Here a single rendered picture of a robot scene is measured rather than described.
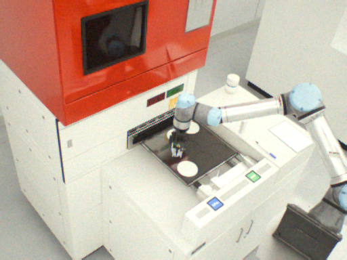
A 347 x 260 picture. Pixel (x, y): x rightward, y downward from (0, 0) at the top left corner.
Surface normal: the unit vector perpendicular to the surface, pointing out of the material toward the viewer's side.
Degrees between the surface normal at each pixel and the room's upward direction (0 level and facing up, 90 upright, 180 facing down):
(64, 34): 90
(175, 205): 0
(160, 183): 0
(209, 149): 0
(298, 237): 90
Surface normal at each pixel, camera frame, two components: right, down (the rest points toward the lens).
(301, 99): -0.22, -0.17
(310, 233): -0.64, 0.47
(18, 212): 0.11, -0.73
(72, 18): 0.67, 0.55
